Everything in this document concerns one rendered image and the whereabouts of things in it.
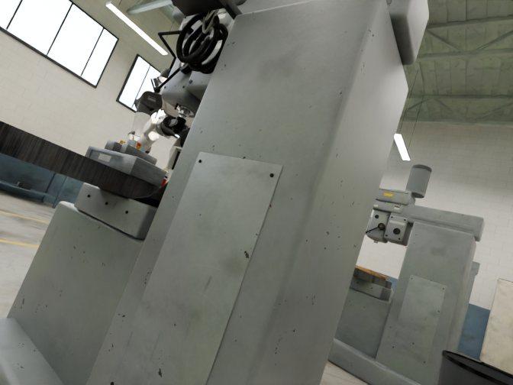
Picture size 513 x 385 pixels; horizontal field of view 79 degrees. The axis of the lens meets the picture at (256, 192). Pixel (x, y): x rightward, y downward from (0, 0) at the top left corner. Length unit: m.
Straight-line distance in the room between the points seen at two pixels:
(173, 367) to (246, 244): 0.34
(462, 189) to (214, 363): 9.88
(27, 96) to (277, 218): 8.54
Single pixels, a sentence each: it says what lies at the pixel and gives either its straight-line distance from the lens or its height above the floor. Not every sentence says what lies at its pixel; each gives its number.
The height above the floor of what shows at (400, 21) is 1.56.
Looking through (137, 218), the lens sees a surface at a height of 0.79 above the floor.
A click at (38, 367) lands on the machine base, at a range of 1.45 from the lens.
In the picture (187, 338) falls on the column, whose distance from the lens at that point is 0.84.
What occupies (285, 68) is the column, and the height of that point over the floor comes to 1.33.
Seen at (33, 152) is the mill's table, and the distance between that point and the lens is 1.12.
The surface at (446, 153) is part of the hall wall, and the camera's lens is 10.82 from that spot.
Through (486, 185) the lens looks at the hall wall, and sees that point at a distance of 10.44.
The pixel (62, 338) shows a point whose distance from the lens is 1.42.
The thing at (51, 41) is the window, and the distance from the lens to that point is 9.26.
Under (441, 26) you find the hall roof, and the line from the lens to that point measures 8.04.
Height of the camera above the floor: 0.86
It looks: 8 degrees up
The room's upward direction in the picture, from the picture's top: 20 degrees clockwise
